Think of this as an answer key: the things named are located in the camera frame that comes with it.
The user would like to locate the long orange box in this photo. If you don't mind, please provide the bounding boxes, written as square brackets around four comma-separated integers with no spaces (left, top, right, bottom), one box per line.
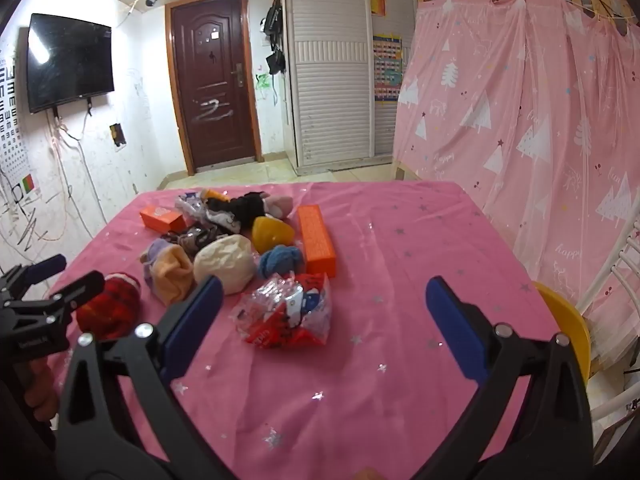
[297,205,337,279]

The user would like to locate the eye chart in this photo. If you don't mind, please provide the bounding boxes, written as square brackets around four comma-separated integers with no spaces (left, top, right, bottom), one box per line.
[0,42,26,191]

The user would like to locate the white television cables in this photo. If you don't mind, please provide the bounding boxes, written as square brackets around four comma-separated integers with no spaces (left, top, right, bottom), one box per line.
[47,107,108,241]

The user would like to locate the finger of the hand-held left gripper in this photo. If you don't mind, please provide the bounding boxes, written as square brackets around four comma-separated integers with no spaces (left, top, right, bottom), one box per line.
[0,254,67,306]
[42,271,106,328]

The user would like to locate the white chair orange seat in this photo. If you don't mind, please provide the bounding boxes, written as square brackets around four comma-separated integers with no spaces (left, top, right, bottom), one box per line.
[575,230,640,421]

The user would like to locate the person's left hand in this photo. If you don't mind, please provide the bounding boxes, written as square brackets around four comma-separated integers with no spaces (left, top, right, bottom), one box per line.
[22,359,60,423]

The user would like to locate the peach purple sock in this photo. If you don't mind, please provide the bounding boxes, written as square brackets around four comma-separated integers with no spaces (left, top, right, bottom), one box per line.
[140,238,195,306]

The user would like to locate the black hanging bag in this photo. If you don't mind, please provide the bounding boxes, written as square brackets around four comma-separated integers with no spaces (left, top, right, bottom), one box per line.
[266,45,287,75]
[264,0,283,36]

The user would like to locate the pink star tablecloth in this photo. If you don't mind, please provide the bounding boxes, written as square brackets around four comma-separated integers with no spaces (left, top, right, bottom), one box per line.
[47,181,558,480]

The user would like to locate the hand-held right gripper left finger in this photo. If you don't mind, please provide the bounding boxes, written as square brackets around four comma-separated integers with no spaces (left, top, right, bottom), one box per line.
[56,275,236,480]

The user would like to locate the red plaid sock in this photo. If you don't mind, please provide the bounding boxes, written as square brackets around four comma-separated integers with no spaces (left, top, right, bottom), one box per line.
[76,272,142,341]

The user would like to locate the yellow sock ball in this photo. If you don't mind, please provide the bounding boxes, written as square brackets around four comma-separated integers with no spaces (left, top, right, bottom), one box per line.
[251,216,296,256]

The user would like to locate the blue sock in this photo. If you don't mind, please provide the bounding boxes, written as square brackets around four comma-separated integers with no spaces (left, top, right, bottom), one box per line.
[257,244,305,280]

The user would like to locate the dark brown door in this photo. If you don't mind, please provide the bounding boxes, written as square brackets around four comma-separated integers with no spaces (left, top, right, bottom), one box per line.
[166,0,263,176]

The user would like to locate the cream sock ball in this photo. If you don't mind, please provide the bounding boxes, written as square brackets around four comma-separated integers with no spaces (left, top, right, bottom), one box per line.
[193,235,256,296]

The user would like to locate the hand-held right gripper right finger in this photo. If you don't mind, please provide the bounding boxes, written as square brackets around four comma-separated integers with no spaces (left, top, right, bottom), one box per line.
[415,275,596,480]

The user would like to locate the small orange box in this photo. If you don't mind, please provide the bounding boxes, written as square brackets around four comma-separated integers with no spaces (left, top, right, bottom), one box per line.
[139,205,187,233]

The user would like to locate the yellow plastic bin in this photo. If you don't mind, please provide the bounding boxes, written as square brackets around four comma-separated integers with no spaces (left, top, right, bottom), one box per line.
[532,281,592,386]

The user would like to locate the colourful grid poster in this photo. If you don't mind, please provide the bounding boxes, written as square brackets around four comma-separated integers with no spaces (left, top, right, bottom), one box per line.
[372,34,403,103]

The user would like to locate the white louvered door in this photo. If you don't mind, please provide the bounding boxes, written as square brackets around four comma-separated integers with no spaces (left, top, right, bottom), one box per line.
[284,0,418,168]

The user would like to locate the black patterned sock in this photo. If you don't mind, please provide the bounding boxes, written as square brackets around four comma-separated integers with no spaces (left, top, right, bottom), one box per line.
[205,191,273,235]

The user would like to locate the black wall television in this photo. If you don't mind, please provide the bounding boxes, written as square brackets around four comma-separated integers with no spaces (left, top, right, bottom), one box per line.
[26,12,115,114]

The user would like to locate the red clear snack wrapper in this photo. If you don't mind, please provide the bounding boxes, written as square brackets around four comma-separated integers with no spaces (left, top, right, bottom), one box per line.
[231,272,332,348]

